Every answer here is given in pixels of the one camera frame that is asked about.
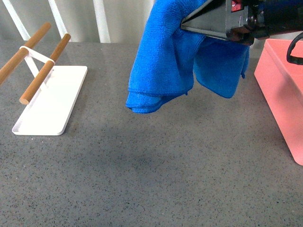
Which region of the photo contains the pink plastic box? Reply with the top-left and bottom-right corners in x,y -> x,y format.
254,39 -> 303,165

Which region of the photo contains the black cable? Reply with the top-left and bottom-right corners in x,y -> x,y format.
286,32 -> 303,65

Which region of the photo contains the white rack with wooden bars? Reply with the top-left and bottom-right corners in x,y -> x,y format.
0,22 -> 88,136

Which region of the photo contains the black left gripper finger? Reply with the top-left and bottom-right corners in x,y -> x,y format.
181,11 -> 227,39

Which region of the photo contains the black metal gripper body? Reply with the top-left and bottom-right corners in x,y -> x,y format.
226,0 -> 303,45

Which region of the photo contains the white pleated curtain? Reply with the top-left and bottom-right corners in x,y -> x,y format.
0,0 -> 155,45

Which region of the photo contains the blue microfiber cloth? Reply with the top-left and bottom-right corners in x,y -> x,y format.
126,0 -> 250,114

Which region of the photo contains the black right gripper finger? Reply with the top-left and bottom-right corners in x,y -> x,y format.
182,0 -> 226,23

